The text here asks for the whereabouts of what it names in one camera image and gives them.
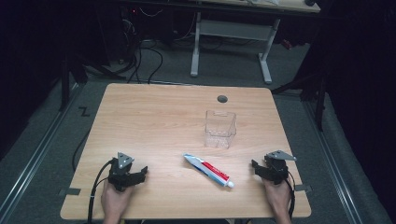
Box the person's left hand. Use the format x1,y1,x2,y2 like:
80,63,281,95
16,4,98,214
100,178,135,218

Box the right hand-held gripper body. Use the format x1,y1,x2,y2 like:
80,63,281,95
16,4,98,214
262,149,298,186

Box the thin black floor cable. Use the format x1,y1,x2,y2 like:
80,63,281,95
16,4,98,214
71,129,92,174

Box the black metal stand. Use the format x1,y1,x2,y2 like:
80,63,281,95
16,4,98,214
58,55,89,112
271,71,329,133

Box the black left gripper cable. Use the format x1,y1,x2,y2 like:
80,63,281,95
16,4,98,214
86,158,116,224

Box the metal floor rail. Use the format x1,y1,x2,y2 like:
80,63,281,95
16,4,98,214
302,99,364,224
0,83,84,222

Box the black floor cables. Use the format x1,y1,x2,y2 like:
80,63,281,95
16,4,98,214
83,36,164,85

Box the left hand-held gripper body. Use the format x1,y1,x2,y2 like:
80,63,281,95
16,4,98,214
107,151,140,192

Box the white red blue toothpaste tube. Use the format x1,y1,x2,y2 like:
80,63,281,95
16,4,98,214
182,152,235,189

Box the person's right hand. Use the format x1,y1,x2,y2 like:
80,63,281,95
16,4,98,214
262,177,294,218

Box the clear plastic box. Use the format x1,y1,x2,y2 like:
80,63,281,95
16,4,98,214
204,109,237,150

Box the white-legged wooden desk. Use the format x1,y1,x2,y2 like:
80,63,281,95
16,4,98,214
123,0,321,85

